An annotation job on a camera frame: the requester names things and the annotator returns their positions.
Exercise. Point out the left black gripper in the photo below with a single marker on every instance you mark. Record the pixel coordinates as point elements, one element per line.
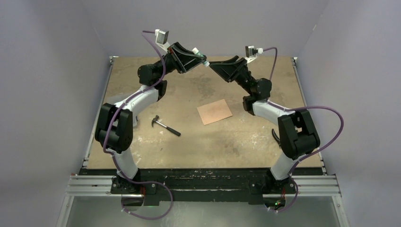
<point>193,60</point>

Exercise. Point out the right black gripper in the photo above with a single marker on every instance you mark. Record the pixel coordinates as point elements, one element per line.
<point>229,69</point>

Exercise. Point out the green white glue stick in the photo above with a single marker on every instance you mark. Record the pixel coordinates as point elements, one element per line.
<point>204,60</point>

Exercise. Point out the brown envelope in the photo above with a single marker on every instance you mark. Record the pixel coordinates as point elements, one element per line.
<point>214,112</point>

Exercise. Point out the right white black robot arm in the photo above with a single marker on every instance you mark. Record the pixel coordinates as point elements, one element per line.
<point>297,133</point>

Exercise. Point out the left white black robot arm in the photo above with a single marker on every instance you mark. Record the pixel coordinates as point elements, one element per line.
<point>114,129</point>

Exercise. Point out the small black hammer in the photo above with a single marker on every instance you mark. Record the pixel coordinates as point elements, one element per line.
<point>156,120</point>

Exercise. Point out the clear plastic organizer box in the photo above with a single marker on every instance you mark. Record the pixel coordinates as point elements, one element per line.
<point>135,121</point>

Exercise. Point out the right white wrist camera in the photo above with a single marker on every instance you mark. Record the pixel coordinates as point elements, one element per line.
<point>252,52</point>

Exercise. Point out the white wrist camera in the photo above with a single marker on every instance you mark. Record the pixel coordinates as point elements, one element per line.
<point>161,38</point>
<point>252,52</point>

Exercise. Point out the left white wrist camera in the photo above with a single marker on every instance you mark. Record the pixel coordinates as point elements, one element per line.
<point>161,38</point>

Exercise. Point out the black handled pliers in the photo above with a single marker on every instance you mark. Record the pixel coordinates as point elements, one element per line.
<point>276,137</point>

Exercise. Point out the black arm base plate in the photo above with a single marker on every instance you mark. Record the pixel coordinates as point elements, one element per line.
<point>252,185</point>

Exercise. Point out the aluminium frame rail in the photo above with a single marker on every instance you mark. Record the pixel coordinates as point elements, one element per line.
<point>85,185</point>

